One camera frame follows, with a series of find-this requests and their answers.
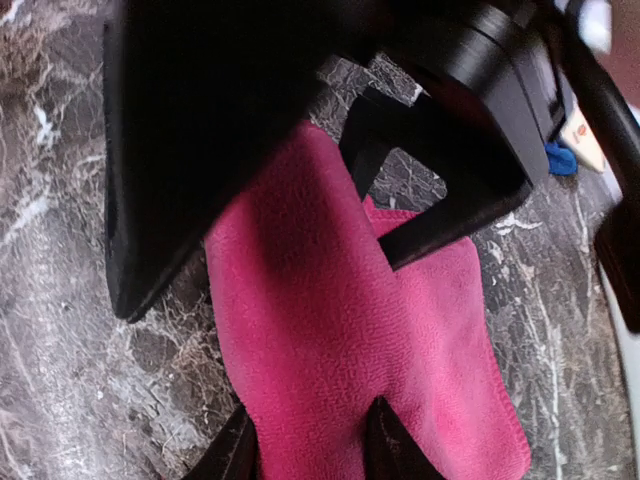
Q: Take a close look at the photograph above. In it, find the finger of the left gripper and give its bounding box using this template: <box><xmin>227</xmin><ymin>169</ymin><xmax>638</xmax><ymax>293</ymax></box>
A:
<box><xmin>103</xmin><ymin>1</ymin><xmax>347</xmax><ymax>322</ymax></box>

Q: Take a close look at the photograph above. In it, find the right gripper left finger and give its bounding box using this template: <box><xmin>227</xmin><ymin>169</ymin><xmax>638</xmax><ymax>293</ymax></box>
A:
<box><xmin>183</xmin><ymin>405</ymin><xmax>258</xmax><ymax>480</ymax></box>

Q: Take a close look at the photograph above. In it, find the pink towel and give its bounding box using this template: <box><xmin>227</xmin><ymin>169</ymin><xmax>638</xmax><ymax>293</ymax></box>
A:
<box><xmin>205</xmin><ymin>122</ymin><xmax>531</xmax><ymax>479</ymax></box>

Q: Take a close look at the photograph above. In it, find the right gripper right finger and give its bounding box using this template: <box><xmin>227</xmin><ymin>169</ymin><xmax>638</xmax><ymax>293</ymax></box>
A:
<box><xmin>364</xmin><ymin>397</ymin><xmax>444</xmax><ymax>480</ymax></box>

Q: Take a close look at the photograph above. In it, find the white plastic tub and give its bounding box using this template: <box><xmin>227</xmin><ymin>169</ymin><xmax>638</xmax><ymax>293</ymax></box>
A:
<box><xmin>598</xmin><ymin>262</ymin><xmax>640</xmax><ymax>479</ymax></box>

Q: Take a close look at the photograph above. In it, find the blue towel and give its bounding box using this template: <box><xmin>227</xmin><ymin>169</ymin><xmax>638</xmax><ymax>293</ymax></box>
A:
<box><xmin>545</xmin><ymin>142</ymin><xmax>578</xmax><ymax>177</ymax></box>

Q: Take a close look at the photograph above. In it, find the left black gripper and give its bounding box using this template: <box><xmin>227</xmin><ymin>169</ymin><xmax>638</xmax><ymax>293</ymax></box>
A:
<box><xmin>337</xmin><ymin>1</ymin><xmax>568</xmax><ymax>270</ymax></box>

